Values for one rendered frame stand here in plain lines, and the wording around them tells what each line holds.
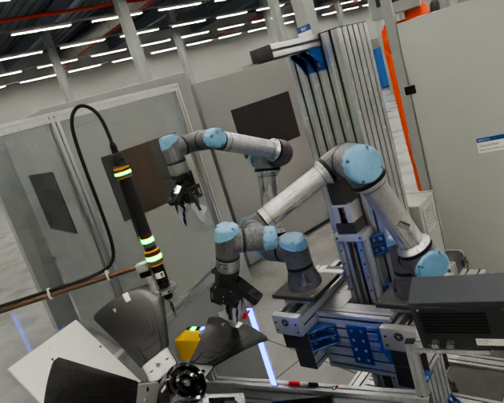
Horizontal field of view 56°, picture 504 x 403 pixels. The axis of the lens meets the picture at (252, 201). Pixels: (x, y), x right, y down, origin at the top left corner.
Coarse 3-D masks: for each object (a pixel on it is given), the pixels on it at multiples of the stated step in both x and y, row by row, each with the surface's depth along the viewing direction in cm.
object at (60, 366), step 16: (64, 368) 117; (80, 368) 119; (48, 384) 115; (64, 384) 116; (80, 384) 118; (96, 384) 120; (112, 384) 122; (128, 384) 124; (48, 400) 114; (64, 400) 115; (80, 400) 117; (96, 400) 119; (112, 400) 122; (128, 400) 124
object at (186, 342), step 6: (186, 330) 193; (192, 330) 192; (198, 330) 190; (180, 336) 190; (186, 336) 189; (192, 336) 187; (198, 336) 186; (180, 342) 187; (186, 342) 186; (192, 342) 184; (180, 348) 188; (186, 348) 187; (192, 348) 185; (180, 354) 190; (186, 354) 188; (192, 354) 186
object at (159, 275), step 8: (112, 144) 124; (112, 152) 125; (120, 152) 125; (112, 160) 125; (120, 160) 125; (160, 272) 132; (160, 280) 132; (168, 280) 134; (160, 288) 133; (168, 296) 134
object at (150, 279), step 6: (138, 264) 132; (144, 264) 131; (138, 270) 131; (144, 270) 132; (150, 270) 133; (144, 276) 131; (150, 276) 132; (150, 282) 132; (156, 282) 135; (174, 282) 135; (150, 288) 133; (156, 288) 133; (168, 288) 133; (174, 288) 133; (156, 294) 132; (162, 294) 132
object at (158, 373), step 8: (160, 352) 138; (168, 352) 137; (152, 360) 138; (160, 360) 137; (168, 360) 137; (144, 368) 137; (152, 368) 137; (160, 368) 136; (168, 368) 136; (152, 376) 136; (160, 376) 135
